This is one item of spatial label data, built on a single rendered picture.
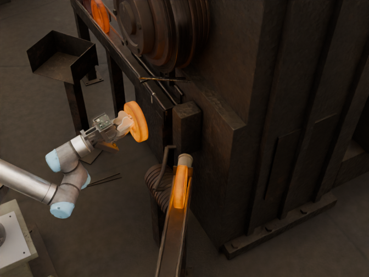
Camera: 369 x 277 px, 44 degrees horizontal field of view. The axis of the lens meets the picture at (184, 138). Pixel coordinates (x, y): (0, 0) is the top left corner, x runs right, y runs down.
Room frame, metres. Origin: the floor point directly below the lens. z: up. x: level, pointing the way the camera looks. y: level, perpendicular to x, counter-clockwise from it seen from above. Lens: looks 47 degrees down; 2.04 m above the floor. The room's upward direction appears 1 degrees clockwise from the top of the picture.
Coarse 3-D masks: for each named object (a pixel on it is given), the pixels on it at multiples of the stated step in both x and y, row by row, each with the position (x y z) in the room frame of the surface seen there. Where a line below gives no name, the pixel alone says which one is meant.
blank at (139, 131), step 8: (128, 104) 1.24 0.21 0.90; (136, 104) 1.24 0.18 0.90; (128, 112) 1.24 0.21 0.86; (136, 112) 1.20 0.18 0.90; (136, 120) 1.18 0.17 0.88; (144, 120) 1.18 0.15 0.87; (136, 128) 1.18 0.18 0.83; (144, 128) 1.17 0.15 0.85; (136, 136) 1.19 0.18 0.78; (144, 136) 1.16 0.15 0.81
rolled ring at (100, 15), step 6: (96, 0) 2.15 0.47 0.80; (96, 6) 2.14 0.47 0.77; (102, 6) 2.12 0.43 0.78; (96, 12) 2.21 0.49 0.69; (102, 12) 2.09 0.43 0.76; (96, 18) 2.19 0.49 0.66; (102, 18) 2.07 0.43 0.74; (108, 18) 2.09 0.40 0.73; (102, 24) 2.08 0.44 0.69; (108, 24) 2.08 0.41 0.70; (108, 30) 2.09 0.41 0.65
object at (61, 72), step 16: (48, 32) 1.96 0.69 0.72; (32, 48) 1.85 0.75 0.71; (48, 48) 1.94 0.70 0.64; (64, 48) 1.97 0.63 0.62; (80, 48) 1.92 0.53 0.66; (32, 64) 1.82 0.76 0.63; (48, 64) 1.87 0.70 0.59; (64, 64) 1.87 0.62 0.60; (80, 64) 1.76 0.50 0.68; (96, 64) 1.86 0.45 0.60; (64, 80) 1.73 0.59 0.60; (80, 96) 1.83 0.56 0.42; (80, 112) 1.80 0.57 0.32; (80, 128) 1.80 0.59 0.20
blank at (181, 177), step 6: (180, 168) 1.04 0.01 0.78; (186, 168) 1.04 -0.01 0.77; (180, 174) 1.01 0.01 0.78; (186, 174) 1.05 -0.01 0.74; (180, 180) 0.98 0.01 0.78; (186, 180) 1.05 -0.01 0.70; (180, 186) 0.97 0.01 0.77; (186, 186) 1.05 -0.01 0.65; (174, 192) 0.95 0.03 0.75; (180, 192) 0.95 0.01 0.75; (174, 198) 0.94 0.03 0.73; (180, 198) 0.94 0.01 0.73; (174, 204) 0.94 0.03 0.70; (180, 204) 0.93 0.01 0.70
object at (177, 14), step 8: (168, 0) 1.36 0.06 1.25; (176, 0) 1.37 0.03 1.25; (184, 0) 1.38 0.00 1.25; (168, 8) 1.36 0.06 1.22; (176, 8) 1.35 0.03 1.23; (184, 8) 1.36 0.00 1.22; (176, 16) 1.33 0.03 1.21; (184, 16) 1.35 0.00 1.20; (176, 24) 1.32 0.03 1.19; (184, 24) 1.34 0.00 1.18; (176, 32) 1.31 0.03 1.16; (184, 32) 1.34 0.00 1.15; (176, 40) 1.31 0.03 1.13; (184, 40) 1.33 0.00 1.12; (176, 48) 1.31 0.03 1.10; (184, 48) 1.34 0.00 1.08; (176, 56) 1.31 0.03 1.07; (184, 56) 1.35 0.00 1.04; (152, 64) 1.50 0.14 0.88; (168, 64) 1.37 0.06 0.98; (176, 64) 1.33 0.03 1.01; (168, 72) 1.37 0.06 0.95
